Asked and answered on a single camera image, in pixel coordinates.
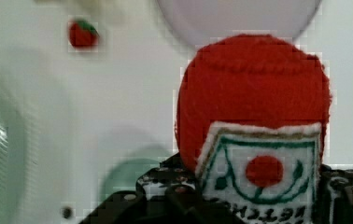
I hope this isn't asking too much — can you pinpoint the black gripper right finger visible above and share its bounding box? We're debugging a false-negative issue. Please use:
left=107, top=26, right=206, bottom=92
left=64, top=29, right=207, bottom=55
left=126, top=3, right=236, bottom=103
left=313, top=164, right=353, bottom=224

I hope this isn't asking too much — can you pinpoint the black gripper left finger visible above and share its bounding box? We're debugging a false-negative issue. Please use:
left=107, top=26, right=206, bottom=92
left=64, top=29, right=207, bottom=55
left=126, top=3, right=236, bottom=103
left=78, top=154, right=245, bottom=224

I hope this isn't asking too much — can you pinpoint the red plush ketchup bottle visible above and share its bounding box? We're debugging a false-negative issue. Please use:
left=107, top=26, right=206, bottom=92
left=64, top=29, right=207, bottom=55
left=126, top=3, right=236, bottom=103
left=176, top=35, right=331, bottom=224

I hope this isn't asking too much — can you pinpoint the lavender oval plate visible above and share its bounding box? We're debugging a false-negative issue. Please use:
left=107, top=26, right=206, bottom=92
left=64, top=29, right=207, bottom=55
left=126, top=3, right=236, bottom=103
left=156, top=0, right=322, bottom=49

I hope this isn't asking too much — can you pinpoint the small red strawberry toy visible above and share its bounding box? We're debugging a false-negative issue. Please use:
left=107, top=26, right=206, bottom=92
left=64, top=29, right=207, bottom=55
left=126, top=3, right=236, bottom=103
left=68, top=20, right=99, bottom=49

